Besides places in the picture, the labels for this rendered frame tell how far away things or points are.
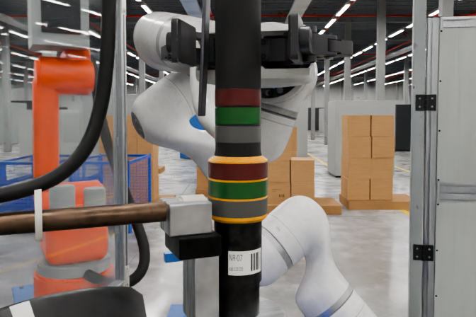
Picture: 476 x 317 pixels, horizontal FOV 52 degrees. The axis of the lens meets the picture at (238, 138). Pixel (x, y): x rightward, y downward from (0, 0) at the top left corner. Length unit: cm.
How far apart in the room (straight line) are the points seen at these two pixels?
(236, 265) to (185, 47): 16
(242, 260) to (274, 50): 17
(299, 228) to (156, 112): 39
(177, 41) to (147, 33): 48
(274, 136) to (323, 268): 56
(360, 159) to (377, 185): 53
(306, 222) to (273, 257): 10
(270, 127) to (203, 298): 27
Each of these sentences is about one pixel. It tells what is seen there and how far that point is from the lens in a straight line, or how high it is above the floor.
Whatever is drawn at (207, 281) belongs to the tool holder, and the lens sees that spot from 35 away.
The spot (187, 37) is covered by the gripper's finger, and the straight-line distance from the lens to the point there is 37.
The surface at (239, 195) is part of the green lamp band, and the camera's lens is 34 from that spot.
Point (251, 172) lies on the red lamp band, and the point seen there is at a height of 156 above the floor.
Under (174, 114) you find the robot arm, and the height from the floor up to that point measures 160.
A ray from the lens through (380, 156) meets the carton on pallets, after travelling 861.
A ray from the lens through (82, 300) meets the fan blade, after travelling 52.
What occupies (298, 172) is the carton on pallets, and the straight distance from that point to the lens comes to 797.
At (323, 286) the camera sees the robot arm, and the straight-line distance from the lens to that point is 108.
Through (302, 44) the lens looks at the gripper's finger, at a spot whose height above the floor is 165.
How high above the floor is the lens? 160
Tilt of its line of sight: 3 degrees down
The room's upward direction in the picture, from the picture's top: straight up
